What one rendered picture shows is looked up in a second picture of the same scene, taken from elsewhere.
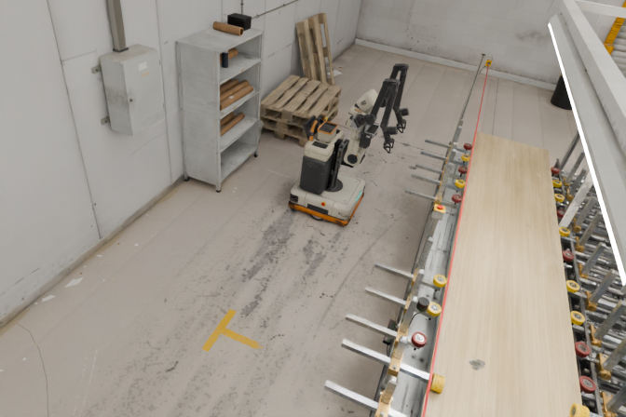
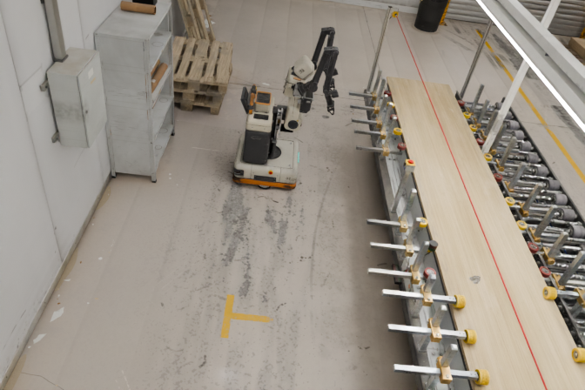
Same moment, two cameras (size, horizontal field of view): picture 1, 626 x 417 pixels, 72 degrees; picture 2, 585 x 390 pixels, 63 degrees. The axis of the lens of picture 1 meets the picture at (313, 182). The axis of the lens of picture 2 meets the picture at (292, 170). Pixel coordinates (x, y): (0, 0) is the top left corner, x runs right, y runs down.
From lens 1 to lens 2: 1.21 m
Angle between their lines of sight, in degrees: 18
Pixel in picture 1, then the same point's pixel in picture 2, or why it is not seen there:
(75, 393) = not seen: outside the picture
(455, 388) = (470, 301)
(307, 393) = (327, 344)
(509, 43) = not seen: outside the picture
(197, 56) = (122, 46)
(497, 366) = (488, 276)
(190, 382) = (226, 368)
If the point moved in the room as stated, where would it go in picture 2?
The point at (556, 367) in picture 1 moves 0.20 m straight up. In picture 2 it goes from (523, 265) to (535, 246)
